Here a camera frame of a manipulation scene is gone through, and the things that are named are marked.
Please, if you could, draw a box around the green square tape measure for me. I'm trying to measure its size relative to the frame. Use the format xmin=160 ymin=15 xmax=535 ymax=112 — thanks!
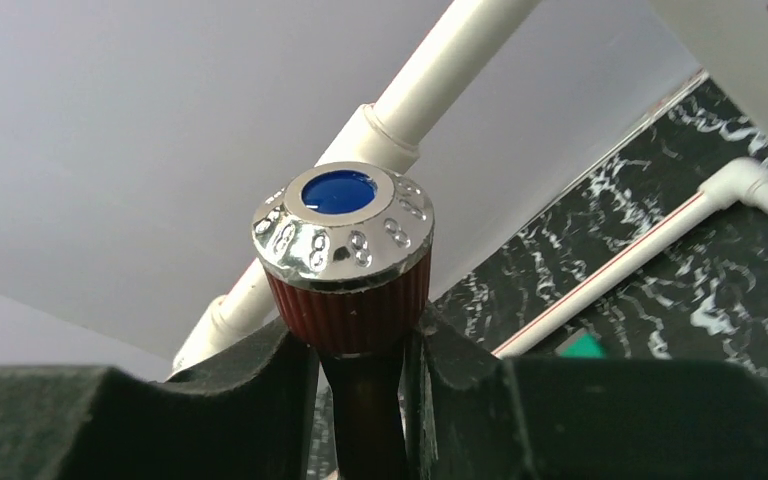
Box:
xmin=555 ymin=329 xmax=607 ymax=358

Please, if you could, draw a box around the white pipe frame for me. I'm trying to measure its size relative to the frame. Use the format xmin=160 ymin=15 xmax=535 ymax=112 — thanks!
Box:
xmin=173 ymin=1 xmax=768 ymax=372

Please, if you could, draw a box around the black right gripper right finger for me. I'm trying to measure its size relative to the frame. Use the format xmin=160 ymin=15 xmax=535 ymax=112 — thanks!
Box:
xmin=405 ymin=307 xmax=768 ymax=479

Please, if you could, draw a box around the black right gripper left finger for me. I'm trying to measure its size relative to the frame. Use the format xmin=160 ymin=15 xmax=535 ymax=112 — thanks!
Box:
xmin=0 ymin=323 xmax=317 ymax=479

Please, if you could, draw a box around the dark red water faucet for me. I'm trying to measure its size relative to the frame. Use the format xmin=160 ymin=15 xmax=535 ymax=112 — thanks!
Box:
xmin=251 ymin=162 xmax=435 ymax=479

